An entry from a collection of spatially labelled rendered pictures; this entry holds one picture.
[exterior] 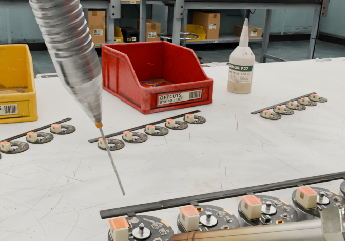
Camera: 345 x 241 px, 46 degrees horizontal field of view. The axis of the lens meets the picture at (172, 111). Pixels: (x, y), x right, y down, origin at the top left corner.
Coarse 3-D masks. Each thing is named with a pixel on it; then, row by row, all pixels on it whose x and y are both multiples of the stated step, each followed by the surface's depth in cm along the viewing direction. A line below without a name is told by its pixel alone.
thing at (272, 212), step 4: (264, 208) 17; (272, 208) 17; (264, 212) 17; (268, 212) 17; (272, 212) 17; (240, 216) 17; (240, 220) 17; (244, 220) 17; (280, 220) 16; (240, 224) 17; (244, 224) 17; (248, 224) 17
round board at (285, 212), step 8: (264, 200) 18; (272, 200) 18; (280, 200) 18; (240, 208) 17; (280, 208) 17; (288, 208) 18; (264, 216) 17; (272, 216) 17; (280, 216) 17; (288, 216) 17; (296, 216) 17; (256, 224) 16; (264, 224) 16
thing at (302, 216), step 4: (324, 196) 18; (320, 200) 18; (324, 200) 18; (328, 200) 18; (292, 204) 18; (320, 204) 18; (324, 204) 18; (328, 204) 18; (296, 208) 18; (300, 212) 18; (304, 212) 18; (300, 216) 18; (304, 216) 18; (308, 216) 17; (312, 216) 17; (300, 220) 18
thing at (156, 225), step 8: (128, 216) 16; (136, 216) 16; (144, 216) 16; (152, 216) 16; (128, 224) 16; (136, 224) 16; (144, 224) 16; (152, 224) 16; (160, 224) 16; (168, 224) 16; (128, 232) 15; (152, 232) 15; (160, 232) 15; (168, 232) 16; (112, 240) 15; (128, 240) 15; (136, 240) 15; (144, 240) 15; (152, 240) 15; (160, 240) 15
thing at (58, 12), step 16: (32, 0) 9; (48, 0) 9; (64, 0) 9; (48, 16) 9; (64, 16) 9; (80, 16) 10; (48, 32) 9; (64, 32) 9; (80, 32) 10; (48, 48) 10; (64, 48) 10; (80, 48) 10; (64, 64) 10; (80, 64) 10; (96, 64) 10; (64, 80) 10; (80, 80) 10
